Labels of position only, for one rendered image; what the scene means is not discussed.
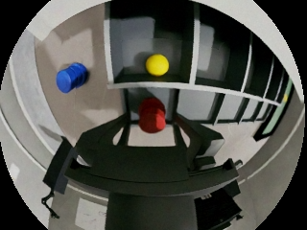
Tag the blue plug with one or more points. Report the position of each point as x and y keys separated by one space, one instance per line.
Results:
x=72 y=77

